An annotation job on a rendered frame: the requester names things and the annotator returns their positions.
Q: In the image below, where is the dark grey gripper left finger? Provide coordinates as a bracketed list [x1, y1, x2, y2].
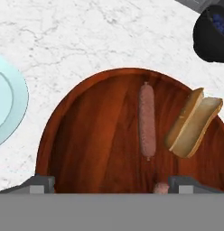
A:
[0, 174, 56, 195]

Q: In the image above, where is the grey appliance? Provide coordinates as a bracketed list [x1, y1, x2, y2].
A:
[174, 0, 224, 14]

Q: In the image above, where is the tan hot dog bun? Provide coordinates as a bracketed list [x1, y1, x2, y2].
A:
[163, 87, 224, 160]

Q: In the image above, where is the black bowl with blue contents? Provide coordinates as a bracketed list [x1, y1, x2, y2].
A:
[192, 4, 224, 64]

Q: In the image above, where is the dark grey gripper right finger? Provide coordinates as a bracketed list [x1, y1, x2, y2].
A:
[168, 175, 224, 195]

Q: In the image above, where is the brown wooden bowl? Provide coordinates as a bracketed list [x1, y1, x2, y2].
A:
[35, 68, 224, 195]

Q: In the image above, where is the light blue plate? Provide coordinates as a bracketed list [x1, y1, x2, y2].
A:
[0, 53, 30, 148]

